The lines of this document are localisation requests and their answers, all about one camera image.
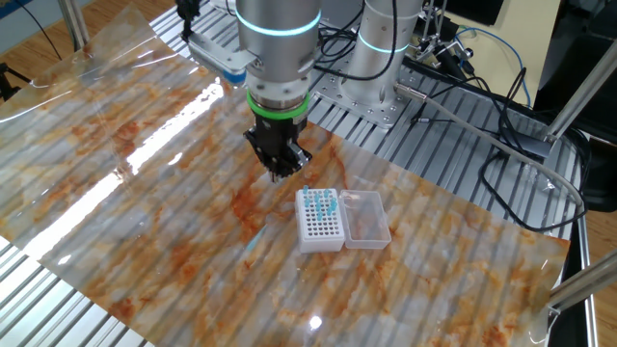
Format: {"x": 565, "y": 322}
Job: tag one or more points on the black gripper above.
{"x": 279, "y": 135}

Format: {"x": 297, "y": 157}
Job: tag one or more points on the blue pipette tip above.
{"x": 318, "y": 208}
{"x": 333, "y": 202}
{"x": 316, "y": 197}
{"x": 319, "y": 217}
{"x": 256, "y": 238}
{"x": 330, "y": 211}
{"x": 327, "y": 194}
{"x": 306, "y": 193}

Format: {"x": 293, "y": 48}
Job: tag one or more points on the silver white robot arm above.
{"x": 279, "y": 53}

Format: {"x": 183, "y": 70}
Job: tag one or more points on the white pipette tip holder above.
{"x": 320, "y": 243}

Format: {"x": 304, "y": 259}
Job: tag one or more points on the silver base mounting plate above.
{"x": 366, "y": 113}

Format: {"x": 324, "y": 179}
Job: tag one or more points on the clear plastic box lid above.
{"x": 366, "y": 226}

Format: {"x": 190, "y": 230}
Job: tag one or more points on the orange marble pattern sheet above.
{"x": 144, "y": 193}

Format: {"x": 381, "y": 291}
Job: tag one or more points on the silver metal clamp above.
{"x": 443, "y": 50}

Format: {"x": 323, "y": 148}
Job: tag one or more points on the grey adapter box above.
{"x": 535, "y": 144}

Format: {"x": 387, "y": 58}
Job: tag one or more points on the black tripod leg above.
{"x": 7, "y": 77}

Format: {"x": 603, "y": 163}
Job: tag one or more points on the black equipment case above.
{"x": 569, "y": 38}

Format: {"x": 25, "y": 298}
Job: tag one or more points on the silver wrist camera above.
{"x": 217, "y": 55}

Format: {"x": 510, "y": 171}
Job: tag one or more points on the aluminium frame post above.
{"x": 588, "y": 282}
{"x": 583, "y": 87}
{"x": 72, "y": 19}

